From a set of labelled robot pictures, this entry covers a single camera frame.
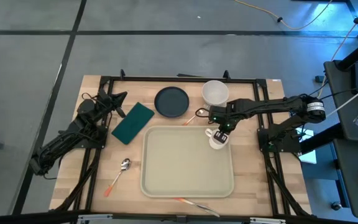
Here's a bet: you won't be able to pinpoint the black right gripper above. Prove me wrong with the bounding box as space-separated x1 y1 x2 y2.
209 104 241 144

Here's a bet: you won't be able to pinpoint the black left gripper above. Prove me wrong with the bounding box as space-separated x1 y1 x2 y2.
96 89 128 119

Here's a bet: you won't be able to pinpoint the white mug with handle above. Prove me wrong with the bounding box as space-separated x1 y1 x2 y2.
204 127 230 151

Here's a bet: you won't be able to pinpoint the dark green cloth napkin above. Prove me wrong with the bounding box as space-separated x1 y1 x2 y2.
111 101 155 146

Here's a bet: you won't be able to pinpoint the orange-handled metal utensil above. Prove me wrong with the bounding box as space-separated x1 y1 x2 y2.
181 108 204 126

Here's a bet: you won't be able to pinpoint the beige plastic tray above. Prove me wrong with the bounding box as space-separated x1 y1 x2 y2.
140 125 235 198

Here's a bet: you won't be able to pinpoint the white ribbed bowl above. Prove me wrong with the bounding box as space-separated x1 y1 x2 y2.
201 80 230 107

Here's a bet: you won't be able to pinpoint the dark round plate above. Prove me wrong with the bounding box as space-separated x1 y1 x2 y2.
154 86 190 118

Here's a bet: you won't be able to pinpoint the orange-handled metal spoon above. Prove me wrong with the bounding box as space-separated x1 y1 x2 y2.
103 157 132 198

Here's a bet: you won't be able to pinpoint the orange-handled metal fork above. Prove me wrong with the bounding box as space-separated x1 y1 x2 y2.
173 197 221 218

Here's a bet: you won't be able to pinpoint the white paper sheet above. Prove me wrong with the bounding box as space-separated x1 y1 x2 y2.
293 127 318 165

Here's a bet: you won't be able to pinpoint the black desk leg bar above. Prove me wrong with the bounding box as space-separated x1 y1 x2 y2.
300 123 344 155
336 30 358 71

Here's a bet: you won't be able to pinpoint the black desk with adapter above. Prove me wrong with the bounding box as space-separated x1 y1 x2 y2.
323 58 358 142

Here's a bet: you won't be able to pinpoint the black desk with keyboard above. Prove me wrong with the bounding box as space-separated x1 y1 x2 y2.
333 138 358 220

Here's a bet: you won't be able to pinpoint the black crossbar with silver brackets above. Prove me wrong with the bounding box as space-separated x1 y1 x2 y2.
0 210 358 224

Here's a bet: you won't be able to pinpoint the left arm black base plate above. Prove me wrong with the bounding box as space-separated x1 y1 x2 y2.
73 126 108 149

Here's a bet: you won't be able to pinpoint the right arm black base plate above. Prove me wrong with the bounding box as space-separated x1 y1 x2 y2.
257 127 301 154

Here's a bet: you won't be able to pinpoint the black aluminium table frame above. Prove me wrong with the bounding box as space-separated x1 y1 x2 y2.
54 68 312 218

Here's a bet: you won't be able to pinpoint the black floor cables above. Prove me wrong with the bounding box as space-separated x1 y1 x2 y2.
317 81 358 101

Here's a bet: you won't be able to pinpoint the yellow floor cable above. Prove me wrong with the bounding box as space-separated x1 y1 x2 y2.
234 0 334 31

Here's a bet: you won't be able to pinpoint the white cable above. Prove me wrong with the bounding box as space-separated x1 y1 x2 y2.
324 80 358 118

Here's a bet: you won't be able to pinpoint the orange floor cable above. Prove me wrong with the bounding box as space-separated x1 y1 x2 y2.
318 1 358 98

